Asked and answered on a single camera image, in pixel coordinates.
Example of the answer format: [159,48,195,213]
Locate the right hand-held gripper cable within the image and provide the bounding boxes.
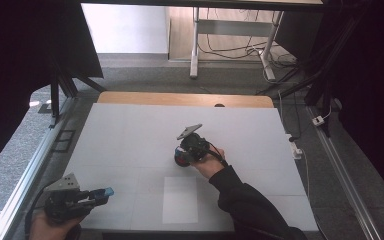
[206,141,230,168]

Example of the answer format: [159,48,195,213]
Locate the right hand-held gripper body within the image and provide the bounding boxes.
[176,123,212,165]

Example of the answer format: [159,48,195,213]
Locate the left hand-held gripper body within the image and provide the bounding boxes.
[43,173,94,224]

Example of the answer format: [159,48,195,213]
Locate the person's left hand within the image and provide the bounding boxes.
[29,209,85,240]

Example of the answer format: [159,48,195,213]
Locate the white paper sheet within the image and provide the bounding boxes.
[161,176,199,225]

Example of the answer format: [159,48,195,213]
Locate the white table cover board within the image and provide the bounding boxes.
[63,102,319,233]

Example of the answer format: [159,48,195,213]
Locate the white power strip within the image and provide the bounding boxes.
[285,133,304,160]

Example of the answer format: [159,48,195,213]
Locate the person's right hand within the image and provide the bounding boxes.
[193,147,228,180]

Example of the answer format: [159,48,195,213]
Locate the left hand-held gripper cable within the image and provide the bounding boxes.
[24,186,55,240]

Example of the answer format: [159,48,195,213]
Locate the black curtain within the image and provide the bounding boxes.
[0,0,104,181]
[274,0,384,208]

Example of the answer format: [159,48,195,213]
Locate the aluminium rail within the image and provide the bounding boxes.
[0,96,78,240]
[305,105,384,240]

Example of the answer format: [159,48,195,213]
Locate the hand-held gripper cable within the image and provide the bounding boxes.
[24,186,55,240]
[206,141,230,168]

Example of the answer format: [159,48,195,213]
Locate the black floor cables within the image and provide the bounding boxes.
[197,8,298,69]

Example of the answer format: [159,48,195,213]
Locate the black metal stand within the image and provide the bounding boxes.
[255,9,368,138]
[47,53,108,130]

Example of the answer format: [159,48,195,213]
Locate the wooden table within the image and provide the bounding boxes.
[97,91,275,109]

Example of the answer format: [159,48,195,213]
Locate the white desk frame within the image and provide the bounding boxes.
[189,7,285,81]

